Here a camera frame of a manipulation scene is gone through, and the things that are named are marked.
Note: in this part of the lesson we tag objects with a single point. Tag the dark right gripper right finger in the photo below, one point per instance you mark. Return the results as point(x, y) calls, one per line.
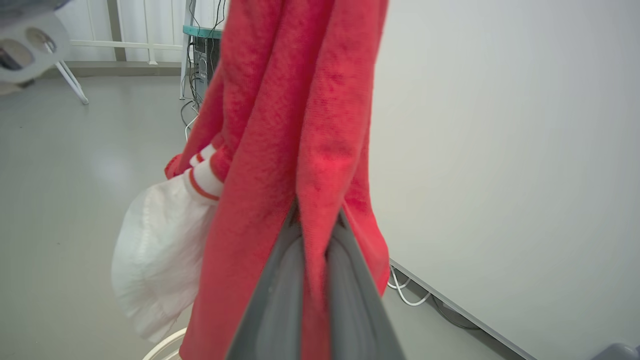
point(350, 300)

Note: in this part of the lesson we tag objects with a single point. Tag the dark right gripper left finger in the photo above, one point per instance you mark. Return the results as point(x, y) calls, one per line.
point(280, 300)

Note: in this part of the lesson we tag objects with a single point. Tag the white fabric garment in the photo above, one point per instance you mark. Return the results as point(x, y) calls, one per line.
point(155, 250)

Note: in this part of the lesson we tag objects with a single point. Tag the red knit sweater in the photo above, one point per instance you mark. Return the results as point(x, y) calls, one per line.
point(280, 100)

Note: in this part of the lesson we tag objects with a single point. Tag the cream plastic laundry basket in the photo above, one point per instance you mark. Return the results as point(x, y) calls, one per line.
point(166, 342)

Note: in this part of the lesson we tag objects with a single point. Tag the large white partition panel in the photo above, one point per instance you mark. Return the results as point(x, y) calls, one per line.
point(500, 150)

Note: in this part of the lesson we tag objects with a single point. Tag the dark computer tower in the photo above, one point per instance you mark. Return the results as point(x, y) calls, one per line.
point(207, 60)

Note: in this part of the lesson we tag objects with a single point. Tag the teal top white table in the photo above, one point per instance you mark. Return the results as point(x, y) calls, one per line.
point(200, 31)

